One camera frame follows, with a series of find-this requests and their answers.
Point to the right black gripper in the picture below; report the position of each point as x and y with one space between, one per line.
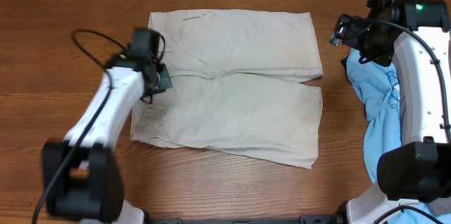
383 56

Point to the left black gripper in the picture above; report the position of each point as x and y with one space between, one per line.
164 79

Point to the beige shorts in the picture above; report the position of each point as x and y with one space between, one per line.
240 85

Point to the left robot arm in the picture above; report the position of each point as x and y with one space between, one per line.
82 181

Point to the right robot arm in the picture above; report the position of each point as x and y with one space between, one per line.
399 66

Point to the light blue t-shirt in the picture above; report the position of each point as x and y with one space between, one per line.
378 89

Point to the grey garment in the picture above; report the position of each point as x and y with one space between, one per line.
420 124

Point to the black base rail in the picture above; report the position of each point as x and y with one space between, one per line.
239 221

